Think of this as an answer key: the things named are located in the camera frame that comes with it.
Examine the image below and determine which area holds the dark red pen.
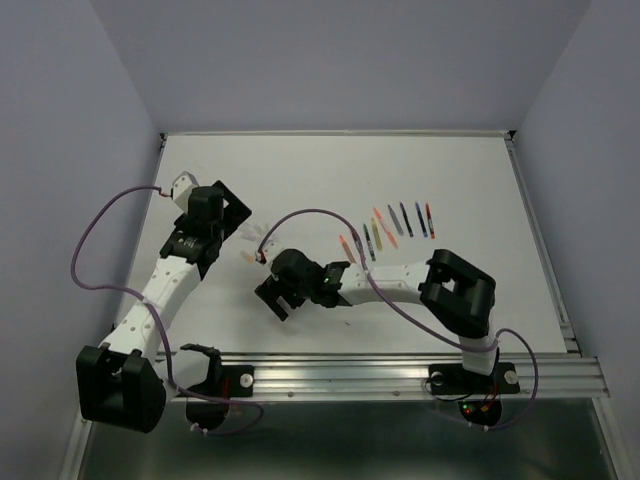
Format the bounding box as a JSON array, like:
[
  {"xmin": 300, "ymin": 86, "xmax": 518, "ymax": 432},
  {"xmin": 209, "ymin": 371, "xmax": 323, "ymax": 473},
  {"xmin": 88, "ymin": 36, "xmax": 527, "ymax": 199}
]
[{"xmin": 351, "ymin": 229, "xmax": 366, "ymax": 266}]

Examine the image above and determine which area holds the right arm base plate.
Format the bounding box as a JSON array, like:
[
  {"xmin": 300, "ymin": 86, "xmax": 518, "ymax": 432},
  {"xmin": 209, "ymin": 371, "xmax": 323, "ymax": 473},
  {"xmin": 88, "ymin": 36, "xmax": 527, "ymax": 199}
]
[{"xmin": 426, "ymin": 362, "xmax": 521, "ymax": 397}]

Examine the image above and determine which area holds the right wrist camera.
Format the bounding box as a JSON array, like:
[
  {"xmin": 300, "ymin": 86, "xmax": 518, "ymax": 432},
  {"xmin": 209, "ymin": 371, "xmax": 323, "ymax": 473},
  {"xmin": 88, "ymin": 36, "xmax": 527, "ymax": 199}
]
[{"xmin": 254, "ymin": 240, "xmax": 282, "ymax": 265}]

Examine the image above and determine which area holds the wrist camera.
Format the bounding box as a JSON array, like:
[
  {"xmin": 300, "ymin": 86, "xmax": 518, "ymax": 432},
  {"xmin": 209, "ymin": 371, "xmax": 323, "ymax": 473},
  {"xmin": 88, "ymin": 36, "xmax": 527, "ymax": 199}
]
[
  {"xmin": 254, "ymin": 240, "xmax": 282, "ymax": 265},
  {"xmin": 171, "ymin": 171, "xmax": 199, "ymax": 213}
]

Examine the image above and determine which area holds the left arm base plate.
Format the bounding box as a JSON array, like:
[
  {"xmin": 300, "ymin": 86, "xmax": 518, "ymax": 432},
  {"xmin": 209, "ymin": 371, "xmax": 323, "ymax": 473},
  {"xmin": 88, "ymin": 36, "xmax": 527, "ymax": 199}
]
[{"xmin": 172, "ymin": 343, "xmax": 255, "ymax": 398}]

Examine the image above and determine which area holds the blue pen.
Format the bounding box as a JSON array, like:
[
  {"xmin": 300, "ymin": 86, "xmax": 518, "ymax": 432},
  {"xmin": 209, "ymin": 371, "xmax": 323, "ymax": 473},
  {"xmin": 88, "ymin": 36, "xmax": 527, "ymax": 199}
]
[{"xmin": 414, "ymin": 201, "xmax": 429, "ymax": 238}]

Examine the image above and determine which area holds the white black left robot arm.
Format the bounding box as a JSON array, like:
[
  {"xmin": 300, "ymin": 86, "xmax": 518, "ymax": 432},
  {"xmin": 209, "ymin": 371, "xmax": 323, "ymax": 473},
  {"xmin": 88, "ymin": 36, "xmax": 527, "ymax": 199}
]
[{"xmin": 76, "ymin": 172, "xmax": 251, "ymax": 435}]

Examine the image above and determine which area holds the green pen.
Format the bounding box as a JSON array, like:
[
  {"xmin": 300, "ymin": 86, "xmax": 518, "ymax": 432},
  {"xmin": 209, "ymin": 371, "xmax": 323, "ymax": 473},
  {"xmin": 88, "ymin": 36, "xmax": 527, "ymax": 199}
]
[{"xmin": 362, "ymin": 223, "xmax": 377, "ymax": 262}]

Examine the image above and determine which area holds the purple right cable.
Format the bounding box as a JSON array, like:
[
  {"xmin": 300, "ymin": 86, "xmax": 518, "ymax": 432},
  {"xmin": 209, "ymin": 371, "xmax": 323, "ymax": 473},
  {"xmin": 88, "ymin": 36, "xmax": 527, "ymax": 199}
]
[{"xmin": 257, "ymin": 208, "xmax": 539, "ymax": 434}]

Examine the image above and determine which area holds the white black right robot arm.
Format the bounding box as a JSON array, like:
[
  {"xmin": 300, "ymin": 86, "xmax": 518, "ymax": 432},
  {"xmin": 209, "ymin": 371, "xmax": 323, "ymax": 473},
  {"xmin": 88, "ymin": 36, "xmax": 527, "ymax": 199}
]
[{"xmin": 255, "ymin": 249, "xmax": 498, "ymax": 390}]

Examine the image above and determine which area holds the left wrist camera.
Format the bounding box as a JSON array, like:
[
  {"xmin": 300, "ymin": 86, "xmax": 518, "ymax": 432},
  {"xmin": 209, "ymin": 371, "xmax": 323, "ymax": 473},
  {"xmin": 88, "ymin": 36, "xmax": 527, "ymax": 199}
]
[{"xmin": 171, "ymin": 171, "xmax": 199, "ymax": 213}]

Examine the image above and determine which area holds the yellow highlighter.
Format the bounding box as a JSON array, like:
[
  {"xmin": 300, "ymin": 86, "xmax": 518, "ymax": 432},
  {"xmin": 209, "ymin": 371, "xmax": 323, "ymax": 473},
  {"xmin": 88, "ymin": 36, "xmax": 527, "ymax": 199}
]
[{"xmin": 371, "ymin": 217, "xmax": 383, "ymax": 251}]

